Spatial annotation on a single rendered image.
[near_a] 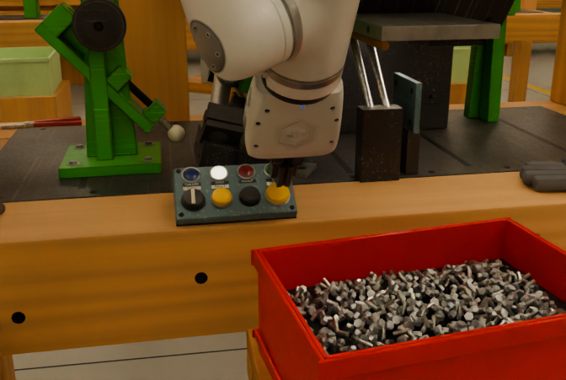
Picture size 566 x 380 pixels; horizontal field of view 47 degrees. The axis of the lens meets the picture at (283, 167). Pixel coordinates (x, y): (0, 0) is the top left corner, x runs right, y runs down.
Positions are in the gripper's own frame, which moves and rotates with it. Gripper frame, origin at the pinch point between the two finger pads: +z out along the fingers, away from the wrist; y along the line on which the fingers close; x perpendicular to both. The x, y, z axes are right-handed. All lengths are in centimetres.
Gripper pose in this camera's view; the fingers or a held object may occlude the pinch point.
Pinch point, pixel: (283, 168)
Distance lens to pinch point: 77.7
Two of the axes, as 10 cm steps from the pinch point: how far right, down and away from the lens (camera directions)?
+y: 9.8, -0.6, 1.7
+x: -1.5, -7.9, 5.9
